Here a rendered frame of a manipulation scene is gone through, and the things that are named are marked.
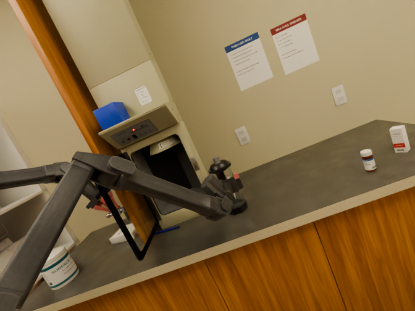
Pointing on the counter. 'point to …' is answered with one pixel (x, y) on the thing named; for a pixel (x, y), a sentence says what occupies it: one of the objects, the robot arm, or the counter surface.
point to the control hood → (167, 118)
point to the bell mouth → (163, 144)
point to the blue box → (111, 115)
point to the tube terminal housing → (152, 74)
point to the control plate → (134, 132)
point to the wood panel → (62, 71)
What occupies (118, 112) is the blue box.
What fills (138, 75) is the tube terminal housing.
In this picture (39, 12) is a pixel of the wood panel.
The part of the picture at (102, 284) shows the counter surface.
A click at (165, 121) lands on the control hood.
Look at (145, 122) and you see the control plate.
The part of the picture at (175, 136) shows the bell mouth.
